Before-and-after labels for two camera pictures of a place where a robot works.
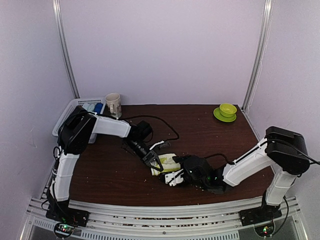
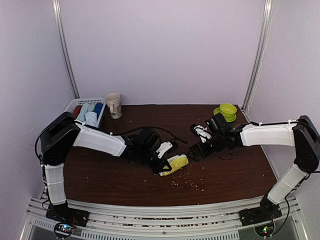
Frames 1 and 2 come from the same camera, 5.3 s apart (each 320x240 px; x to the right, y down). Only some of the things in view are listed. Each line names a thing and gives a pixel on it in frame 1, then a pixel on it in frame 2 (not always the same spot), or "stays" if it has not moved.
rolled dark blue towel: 98,108 stays
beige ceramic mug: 113,103 stays
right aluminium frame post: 261,53 stays
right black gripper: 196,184 -> 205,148
